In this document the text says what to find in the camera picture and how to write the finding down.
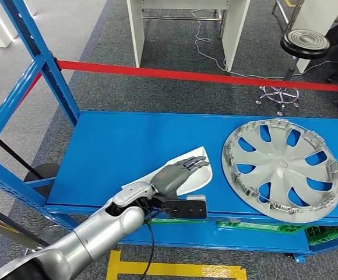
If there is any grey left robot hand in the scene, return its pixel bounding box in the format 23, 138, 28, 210
149, 156, 210, 198

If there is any white car mirror cover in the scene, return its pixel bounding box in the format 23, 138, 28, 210
121, 146, 213, 197

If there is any blue metal shelf rack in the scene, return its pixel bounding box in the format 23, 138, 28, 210
0, 0, 338, 265

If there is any green plastic crate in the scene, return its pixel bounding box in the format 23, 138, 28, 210
217, 221, 307, 235
149, 217, 207, 226
304, 226, 338, 247

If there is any red barrier belt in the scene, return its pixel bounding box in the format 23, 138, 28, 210
18, 72, 43, 105
55, 59, 338, 94

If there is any silver plastic wheel hubcap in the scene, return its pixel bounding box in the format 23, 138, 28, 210
221, 118, 338, 224

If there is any white desk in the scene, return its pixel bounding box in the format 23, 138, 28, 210
126, 0, 250, 72
272, 0, 338, 74

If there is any black round stool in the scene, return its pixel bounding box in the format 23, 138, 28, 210
255, 29, 331, 117

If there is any white display plinth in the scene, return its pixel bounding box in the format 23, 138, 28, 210
0, 0, 37, 49

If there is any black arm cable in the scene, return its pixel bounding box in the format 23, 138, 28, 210
138, 201, 173, 280

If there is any white floor cable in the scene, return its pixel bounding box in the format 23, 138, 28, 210
191, 9, 338, 80

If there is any chrome stanchion post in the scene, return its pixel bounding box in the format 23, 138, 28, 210
0, 201, 73, 256

